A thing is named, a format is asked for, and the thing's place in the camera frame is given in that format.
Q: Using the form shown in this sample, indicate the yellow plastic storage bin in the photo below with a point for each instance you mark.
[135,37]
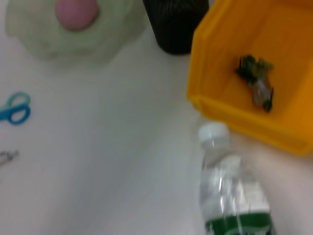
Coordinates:
[281,36]

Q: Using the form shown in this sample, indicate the silver ballpoint pen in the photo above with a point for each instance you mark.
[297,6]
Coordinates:
[7,156]

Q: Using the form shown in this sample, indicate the green translucent plastic fruit plate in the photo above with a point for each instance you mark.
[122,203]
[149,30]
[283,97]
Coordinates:
[110,29]

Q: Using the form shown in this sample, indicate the blue capped scissors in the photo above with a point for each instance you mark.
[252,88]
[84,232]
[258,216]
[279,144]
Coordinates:
[17,115]

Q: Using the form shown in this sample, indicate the black mesh cylinder bin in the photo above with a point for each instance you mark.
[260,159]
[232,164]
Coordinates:
[176,24]

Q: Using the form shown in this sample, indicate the clear water bottle green label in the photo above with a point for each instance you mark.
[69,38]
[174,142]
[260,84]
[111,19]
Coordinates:
[220,183]

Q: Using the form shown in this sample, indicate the pink toy peach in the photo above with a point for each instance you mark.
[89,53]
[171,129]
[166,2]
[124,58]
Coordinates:
[75,14]

